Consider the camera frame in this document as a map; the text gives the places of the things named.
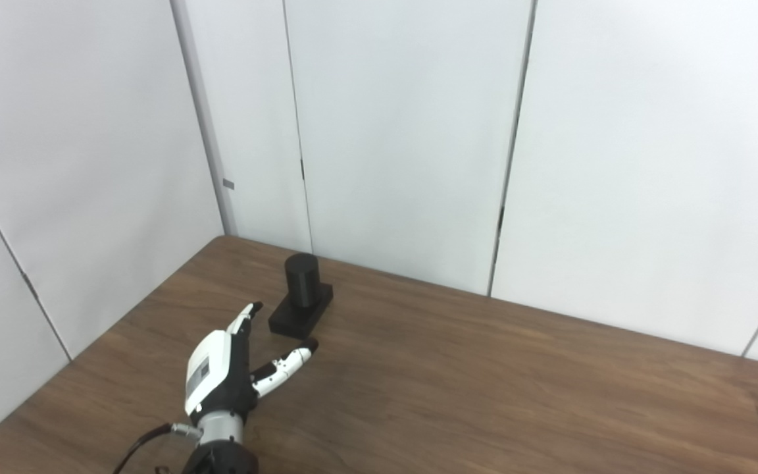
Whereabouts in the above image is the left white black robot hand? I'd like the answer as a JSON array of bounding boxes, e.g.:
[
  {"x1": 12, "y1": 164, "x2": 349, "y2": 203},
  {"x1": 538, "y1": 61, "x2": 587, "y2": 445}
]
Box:
[{"x1": 184, "y1": 302, "x2": 319, "y2": 421}]

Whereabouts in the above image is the black peg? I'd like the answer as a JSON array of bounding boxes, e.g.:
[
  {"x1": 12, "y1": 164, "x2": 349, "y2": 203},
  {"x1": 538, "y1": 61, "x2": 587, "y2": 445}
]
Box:
[{"x1": 268, "y1": 253, "x2": 334, "y2": 340}]

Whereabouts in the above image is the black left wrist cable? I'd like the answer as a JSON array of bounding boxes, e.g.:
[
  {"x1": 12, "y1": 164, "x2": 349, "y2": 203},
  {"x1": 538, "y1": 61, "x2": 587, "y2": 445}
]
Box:
[{"x1": 113, "y1": 423, "x2": 203, "y2": 474}]

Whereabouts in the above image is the grey wall corner post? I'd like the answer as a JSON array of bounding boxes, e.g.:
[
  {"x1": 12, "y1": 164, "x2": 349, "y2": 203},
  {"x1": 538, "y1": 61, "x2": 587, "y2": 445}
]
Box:
[{"x1": 170, "y1": 0, "x2": 238, "y2": 236}]

